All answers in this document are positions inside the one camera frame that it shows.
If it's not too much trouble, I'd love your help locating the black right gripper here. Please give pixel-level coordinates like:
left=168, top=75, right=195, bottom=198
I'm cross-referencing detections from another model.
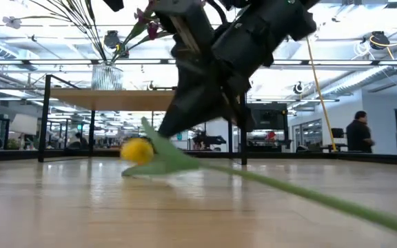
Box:
left=153, top=0, right=256, bottom=138

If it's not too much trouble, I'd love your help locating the clear ribbed glass vase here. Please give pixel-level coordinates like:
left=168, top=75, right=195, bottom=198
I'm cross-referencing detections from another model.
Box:
left=90, top=63, right=125, bottom=92

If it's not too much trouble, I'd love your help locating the yellow artificial tulip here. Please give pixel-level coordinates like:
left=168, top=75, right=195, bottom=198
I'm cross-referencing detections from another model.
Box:
left=120, top=116, right=397, bottom=240

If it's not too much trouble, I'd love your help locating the grass sprig with white blossoms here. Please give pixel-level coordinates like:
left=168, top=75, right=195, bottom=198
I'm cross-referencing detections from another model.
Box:
left=1, top=0, right=108, bottom=65

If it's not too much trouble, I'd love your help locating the black monitor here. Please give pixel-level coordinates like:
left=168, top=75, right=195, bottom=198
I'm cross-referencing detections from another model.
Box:
left=250, top=102, right=289, bottom=132

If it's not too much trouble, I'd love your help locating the person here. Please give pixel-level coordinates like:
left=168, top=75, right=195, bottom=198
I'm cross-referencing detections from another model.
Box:
left=345, top=110, right=376, bottom=154
left=73, top=132, right=90, bottom=149

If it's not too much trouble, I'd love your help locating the white lampshade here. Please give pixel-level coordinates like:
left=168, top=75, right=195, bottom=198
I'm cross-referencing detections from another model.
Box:
left=10, top=114, right=39, bottom=136

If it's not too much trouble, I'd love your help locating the wooden shelf with black frame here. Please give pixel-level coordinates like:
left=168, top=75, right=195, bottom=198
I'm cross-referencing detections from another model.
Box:
left=38, top=74, right=248, bottom=166

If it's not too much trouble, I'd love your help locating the yellow hanging cable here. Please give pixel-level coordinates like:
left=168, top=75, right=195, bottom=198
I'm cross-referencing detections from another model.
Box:
left=305, top=36, right=338, bottom=152

